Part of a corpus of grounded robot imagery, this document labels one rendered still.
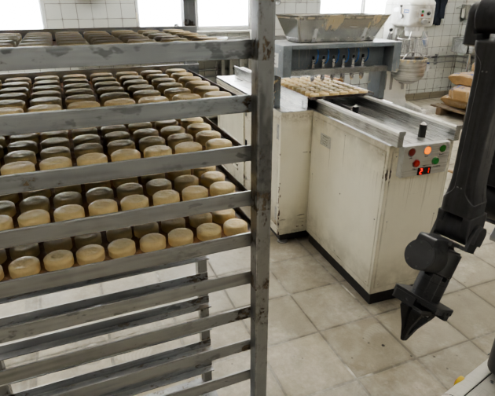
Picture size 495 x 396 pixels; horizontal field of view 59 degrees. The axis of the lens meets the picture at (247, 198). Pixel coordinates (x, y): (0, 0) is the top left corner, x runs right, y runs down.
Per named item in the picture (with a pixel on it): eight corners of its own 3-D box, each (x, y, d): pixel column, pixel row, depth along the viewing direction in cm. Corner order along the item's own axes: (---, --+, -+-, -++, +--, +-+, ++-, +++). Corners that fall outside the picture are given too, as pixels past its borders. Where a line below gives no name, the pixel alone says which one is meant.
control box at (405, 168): (394, 175, 190) (399, 144, 184) (439, 169, 197) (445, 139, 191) (400, 178, 187) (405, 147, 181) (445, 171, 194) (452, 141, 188)
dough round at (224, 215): (229, 225, 94) (229, 218, 94) (208, 221, 96) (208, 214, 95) (238, 216, 99) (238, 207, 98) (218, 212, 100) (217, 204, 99)
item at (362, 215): (303, 241, 277) (312, 99, 240) (351, 232, 287) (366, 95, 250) (367, 309, 217) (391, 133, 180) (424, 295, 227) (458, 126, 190)
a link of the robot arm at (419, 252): (489, 229, 83) (447, 212, 90) (464, 218, 76) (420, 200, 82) (461, 285, 85) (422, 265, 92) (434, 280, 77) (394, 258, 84)
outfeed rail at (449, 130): (273, 73, 360) (273, 64, 358) (276, 72, 361) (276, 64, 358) (454, 141, 188) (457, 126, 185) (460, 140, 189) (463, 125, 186)
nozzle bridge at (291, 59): (258, 100, 264) (259, 40, 250) (362, 92, 286) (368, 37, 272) (280, 112, 236) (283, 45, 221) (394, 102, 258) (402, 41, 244)
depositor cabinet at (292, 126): (219, 175, 380) (216, 76, 345) (294, 166, 402) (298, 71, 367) (276, 247, 270) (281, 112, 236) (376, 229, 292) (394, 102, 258)
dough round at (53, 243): (76, 242, 88) (75, 233, 87) (67, 255, 83) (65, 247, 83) (50, 243, 88) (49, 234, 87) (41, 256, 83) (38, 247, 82)
